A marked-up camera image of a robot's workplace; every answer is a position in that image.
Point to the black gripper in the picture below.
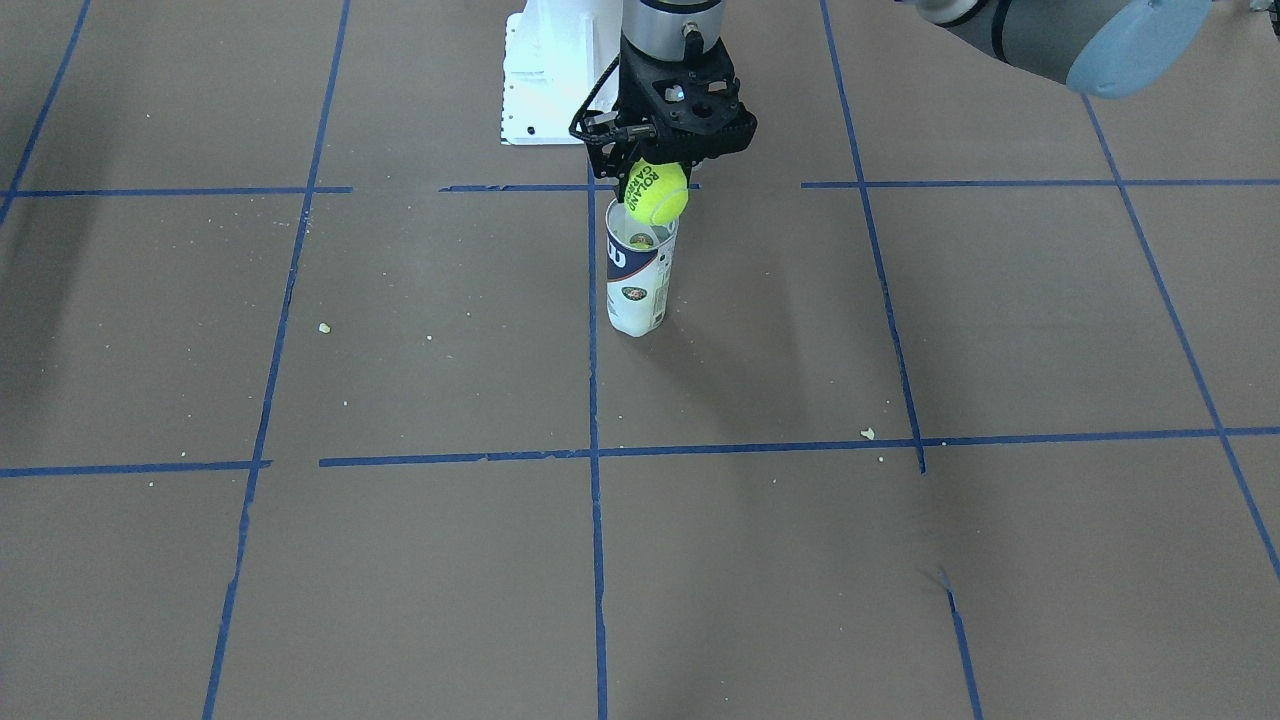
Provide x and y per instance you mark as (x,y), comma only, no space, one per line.
(611,162)

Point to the white pedestal column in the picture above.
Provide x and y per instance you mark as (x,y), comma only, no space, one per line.
(555,52)

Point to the yellow tennis ball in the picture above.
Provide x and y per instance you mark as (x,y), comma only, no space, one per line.
(656,194)

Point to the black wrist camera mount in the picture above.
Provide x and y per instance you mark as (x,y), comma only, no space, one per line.
(697,110)

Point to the clear tennis ball can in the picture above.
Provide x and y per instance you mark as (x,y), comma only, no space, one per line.
(636,283)

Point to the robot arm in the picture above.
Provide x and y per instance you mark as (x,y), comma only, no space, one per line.
(1098,48)

